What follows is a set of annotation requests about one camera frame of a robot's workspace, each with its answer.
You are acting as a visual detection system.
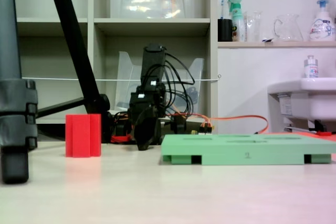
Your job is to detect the black and red table clamp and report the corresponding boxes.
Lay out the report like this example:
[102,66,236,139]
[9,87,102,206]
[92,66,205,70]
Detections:
[106,111,133,144]

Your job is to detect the white foam soap bottle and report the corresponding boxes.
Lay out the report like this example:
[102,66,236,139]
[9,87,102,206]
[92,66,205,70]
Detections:
[308,0,336,42]

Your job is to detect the black cup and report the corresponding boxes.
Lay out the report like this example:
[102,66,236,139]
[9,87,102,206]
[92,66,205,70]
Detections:
[217,18,233,42]

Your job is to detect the thin black tripod brace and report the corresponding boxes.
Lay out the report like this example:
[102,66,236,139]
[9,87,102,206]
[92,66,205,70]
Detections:
[35,97,87,119]

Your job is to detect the black arm wires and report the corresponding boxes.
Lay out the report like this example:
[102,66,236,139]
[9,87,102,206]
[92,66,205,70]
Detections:
[146,52,196,116]

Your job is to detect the clear glass pitcher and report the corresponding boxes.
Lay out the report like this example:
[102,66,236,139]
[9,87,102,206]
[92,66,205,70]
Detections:
[273,14,304,42]

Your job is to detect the clear plastic file stand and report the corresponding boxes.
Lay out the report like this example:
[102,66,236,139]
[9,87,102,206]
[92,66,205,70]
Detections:
[114,50,205,116]

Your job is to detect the thick grey tripod leg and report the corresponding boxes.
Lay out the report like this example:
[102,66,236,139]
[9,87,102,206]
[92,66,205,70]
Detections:
[0,0,39,185]

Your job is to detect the clear glass beaker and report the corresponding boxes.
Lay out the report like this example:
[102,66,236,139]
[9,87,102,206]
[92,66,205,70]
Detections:
[243,10,264,42]

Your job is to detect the black cable coil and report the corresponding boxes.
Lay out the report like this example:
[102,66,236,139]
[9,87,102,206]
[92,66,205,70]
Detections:
[186,86,201,101]

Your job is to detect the slanted black tripod leg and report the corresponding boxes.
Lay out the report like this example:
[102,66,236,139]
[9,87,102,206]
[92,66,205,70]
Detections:
[44,0,110,116]

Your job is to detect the white string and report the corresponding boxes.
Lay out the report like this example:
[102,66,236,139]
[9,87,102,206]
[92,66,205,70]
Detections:
[22,74,222,82]

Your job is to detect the red cross columnar block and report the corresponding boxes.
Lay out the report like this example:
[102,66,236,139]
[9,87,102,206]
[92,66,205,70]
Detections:
[65,114,102,158]

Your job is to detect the black curved moving gripper finger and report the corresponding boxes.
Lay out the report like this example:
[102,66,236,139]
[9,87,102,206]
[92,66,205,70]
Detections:
[134,106,159,152]

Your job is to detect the green spray bottle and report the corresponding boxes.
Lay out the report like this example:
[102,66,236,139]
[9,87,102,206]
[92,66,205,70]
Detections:
[227,0,246,42]

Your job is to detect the flat green shape board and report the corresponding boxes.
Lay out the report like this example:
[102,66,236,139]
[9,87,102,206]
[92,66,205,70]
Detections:
[160,134,336,166]

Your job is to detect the flat orange cable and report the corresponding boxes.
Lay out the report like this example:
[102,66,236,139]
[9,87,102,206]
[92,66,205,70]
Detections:
[167,112,269,135]

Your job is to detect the circuit board with connectors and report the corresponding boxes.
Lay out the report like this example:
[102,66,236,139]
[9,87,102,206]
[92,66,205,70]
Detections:
[191,121,215,136]

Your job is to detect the white sink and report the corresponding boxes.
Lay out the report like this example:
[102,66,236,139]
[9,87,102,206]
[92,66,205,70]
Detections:
[267,77,336,123]

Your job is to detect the small clear sanitizer bottle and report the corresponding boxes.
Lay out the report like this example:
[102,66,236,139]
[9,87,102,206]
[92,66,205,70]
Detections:
[303,55,320,79]

